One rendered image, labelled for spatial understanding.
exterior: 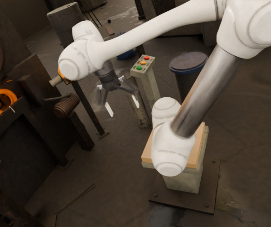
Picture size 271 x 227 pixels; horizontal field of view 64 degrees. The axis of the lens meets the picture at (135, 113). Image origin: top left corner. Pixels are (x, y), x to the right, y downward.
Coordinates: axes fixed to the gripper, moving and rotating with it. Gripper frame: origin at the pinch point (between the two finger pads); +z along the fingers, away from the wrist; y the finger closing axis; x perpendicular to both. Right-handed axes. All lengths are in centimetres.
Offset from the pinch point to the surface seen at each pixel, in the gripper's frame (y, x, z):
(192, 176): 18, -3, 53
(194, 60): 44, 88, 25
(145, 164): -3.7, -1.2, 36.8
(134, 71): 0, 60, 7
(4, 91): -83, 40, -21
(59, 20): -130, 299, -38
